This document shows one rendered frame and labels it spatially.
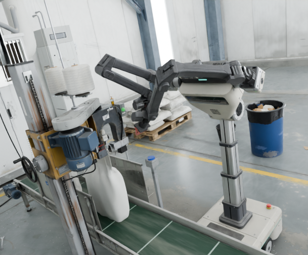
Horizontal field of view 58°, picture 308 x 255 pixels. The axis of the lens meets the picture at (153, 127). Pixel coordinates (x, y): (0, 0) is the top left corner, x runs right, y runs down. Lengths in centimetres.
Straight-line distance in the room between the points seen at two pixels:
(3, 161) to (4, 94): 98
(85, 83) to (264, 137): 262
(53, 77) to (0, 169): 296
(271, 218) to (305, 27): 755
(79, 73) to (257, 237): 169
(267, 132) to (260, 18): 652
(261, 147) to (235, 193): 168
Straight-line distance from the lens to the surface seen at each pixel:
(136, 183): 261
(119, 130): 211
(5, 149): 465
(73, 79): 168
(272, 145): 384
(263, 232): 237
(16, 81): 183
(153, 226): 230
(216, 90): 172
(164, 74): 133
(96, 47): 693
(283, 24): 963
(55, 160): 187
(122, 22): 753
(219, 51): 1018
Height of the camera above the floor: 181
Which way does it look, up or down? 19 degrees down
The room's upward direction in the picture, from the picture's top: 11 degrees counter-clockwise
